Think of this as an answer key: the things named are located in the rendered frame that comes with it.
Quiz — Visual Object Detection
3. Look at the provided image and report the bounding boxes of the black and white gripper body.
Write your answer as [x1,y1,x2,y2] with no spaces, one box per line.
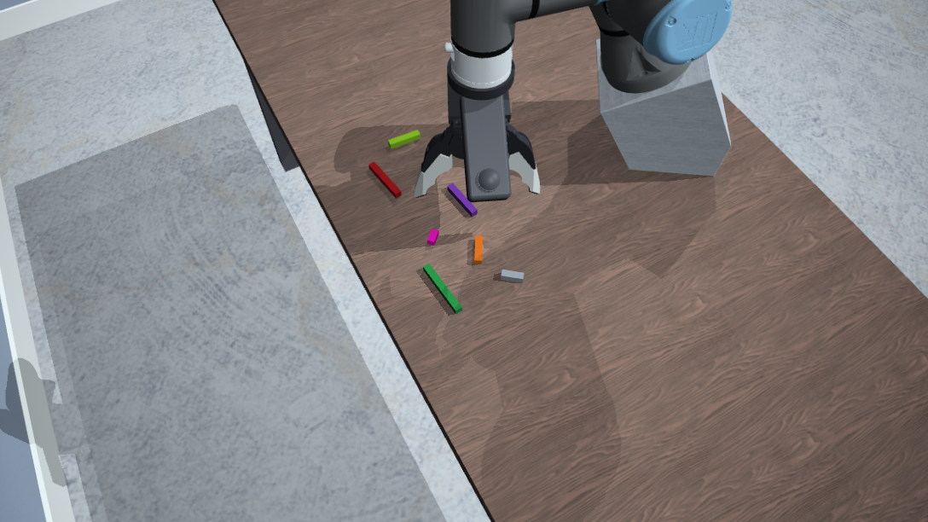
[446,58,515,160]

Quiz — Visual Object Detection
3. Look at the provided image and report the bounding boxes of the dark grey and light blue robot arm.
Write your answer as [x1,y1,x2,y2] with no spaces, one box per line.
[444,0,732,202]

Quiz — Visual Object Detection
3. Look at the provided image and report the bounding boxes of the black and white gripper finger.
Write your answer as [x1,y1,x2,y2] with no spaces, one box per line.
[508,128,540,194]
[415,130,453,198]

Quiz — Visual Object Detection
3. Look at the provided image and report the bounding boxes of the red rod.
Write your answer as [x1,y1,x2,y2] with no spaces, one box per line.
[368,162,402,198]

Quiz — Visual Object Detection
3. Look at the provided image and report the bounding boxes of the purple rod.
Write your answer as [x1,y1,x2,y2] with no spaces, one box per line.
[447,183,478,217]

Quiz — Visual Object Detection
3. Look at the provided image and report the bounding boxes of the grey rod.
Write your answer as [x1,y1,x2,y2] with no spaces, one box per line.
[501,270,524,282]

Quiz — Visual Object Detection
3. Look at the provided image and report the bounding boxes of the orange rectangular rod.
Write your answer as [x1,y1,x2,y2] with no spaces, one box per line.
[474,235,483,264]

